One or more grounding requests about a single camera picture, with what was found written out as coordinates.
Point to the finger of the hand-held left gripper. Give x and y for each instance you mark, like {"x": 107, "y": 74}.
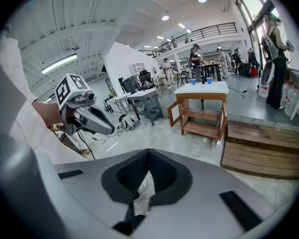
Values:
{"x": 107, "y": 116}
{"x": 97, "y": 128}

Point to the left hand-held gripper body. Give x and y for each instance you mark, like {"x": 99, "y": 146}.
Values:
{"x": 69, "y": 93}

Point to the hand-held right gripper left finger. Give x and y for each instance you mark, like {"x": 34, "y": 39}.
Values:
{"x": 89, "y": 183}

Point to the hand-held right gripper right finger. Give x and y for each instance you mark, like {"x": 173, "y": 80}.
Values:
{"x": 201, "y": 183}

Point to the blue plastic cup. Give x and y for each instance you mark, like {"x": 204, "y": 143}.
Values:
{"x": 209, "y": 81}
{"x": 193, "y": 82}

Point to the person's left forearm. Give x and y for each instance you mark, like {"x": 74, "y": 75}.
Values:
{"x": 46, "y": 113}

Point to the white headset rig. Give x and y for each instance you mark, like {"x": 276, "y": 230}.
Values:
{"x": 128, "y": 122}

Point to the white side table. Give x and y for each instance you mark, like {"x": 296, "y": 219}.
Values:
{"x": 122, "y": 96}

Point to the long tube ceiling light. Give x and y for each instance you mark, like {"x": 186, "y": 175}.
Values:
{"x": 59, "y": 63}

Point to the dark grey vanity white top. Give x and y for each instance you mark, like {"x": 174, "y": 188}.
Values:
{"x": 149, "y": 106}

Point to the black office chair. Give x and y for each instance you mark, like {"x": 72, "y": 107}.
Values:
{"x": 145, "y": 77}

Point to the person's white shirt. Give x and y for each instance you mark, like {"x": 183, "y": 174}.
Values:
{"x": 15, "y": 83}

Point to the white arched shelf cabinet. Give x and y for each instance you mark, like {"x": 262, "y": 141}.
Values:
{"x": 137, "y": 68}

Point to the wooden cabinet door white panel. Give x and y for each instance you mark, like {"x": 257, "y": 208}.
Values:
{"x": 175, "y": 113}
{"x": 223, "y": 123}

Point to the wooden plank platform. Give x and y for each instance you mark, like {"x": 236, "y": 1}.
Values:
{"x": 264, "y": 153}

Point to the black drain pipe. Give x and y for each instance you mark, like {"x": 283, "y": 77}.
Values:
{"x": 202, "y": 104}

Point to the wooden vanity cabinet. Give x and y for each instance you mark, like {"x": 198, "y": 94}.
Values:
{"x": 201, "y": 97}

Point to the rectangular ceiling light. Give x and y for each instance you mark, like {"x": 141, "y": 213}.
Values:
{"x": 181, "y": 25}
{"x": 160, "y": 37}

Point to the white bucket red label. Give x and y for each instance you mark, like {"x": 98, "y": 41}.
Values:
{"x": 263, "y": 90}

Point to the black high table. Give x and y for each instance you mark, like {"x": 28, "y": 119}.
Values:
{"x": 211, "y": 64}

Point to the clear plastic jug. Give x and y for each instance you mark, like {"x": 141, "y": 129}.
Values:
{"x": 289, "y": 96}
{"x": 295, "y": 103}

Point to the red bag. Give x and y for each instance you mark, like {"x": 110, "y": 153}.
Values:
{"x": 253, "y": 72}

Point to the black balcony railing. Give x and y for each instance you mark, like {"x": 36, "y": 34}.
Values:
{"x": 218, "y": 27}

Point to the white metal table frame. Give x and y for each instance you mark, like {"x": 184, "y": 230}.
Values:
{"x": 296, "y": 104}

